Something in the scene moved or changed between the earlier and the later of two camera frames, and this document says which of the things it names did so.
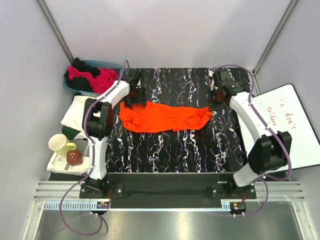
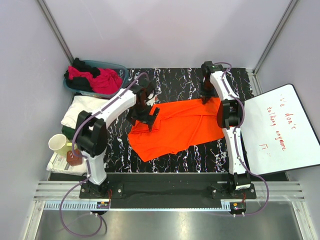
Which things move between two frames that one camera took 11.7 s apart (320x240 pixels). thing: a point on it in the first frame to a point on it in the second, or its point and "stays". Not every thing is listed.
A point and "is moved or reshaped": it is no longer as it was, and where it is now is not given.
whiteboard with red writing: x=280 y=109 stays
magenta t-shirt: x=100 y=83 stays
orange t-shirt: x=156 y=117 is moved or reshaped
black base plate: x=168 y=190 stays
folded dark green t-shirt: x=70 y=133 stays
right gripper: x=212 y=105 to x=206 y=97
